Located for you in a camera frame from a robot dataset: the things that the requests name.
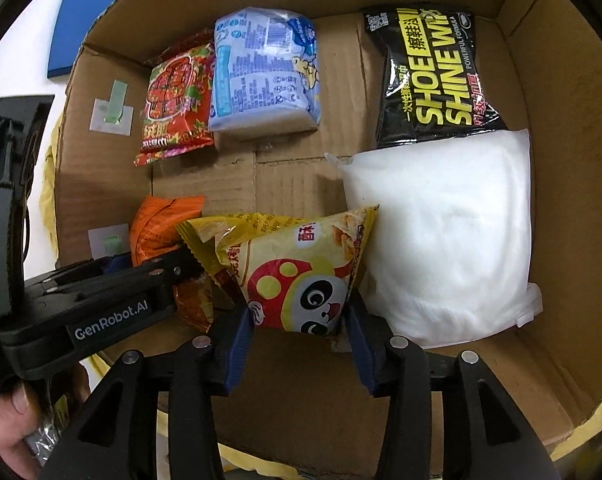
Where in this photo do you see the blue white tissue pack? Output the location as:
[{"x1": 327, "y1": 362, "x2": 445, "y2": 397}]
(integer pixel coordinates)
[{"x1": 209, "y1": 8, "x2": 322, "y2": 140}]

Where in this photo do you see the blue foam mat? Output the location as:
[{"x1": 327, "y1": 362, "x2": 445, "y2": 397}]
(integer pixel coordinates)
[{"x1": 47, "y1": 0, "x2": 114, "y2": 79}]

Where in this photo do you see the red snack packet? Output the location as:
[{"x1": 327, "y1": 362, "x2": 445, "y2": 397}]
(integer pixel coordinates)
[{"x1": 134, "y1": 28, "x2": 215, "y2": 167}]

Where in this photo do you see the person's left hand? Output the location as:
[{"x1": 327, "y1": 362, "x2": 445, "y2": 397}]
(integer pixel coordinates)
[{"x1": 0, "y1": 380, "x2": 51, "y2": 479}]

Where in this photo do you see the orange snack packet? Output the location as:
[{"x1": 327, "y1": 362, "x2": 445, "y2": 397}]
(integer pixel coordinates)
[{"x1": 130, "y1": 195, "x2": 222, "y2": 333}]

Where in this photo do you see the yellow tablecloth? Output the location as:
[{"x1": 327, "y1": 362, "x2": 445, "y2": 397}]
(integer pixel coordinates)
[{"x1": 31, "y1": 113, "x2": 602, "y2": 479}]

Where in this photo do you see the cardboard box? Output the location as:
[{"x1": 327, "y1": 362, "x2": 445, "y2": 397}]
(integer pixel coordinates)
[{"x1": 54, "y1": 0, "x2": 602, "y2": 460}]

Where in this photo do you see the yellow panda snack bag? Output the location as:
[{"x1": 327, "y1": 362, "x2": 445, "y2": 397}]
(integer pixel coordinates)
[{"x1": 176, "y1": 205, "x2": 379, "y2": 336}]

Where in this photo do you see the white soft pillow bag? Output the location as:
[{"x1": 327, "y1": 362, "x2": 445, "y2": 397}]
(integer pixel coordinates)
[{"x1": 327, "y1": 130, "x2": 543, "y2": 349}]

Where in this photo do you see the black shoe wipes pack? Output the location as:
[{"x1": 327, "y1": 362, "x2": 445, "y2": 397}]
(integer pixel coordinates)
[{"x1": 363, "y1": 3, "x2": 506, "y2": 148}]

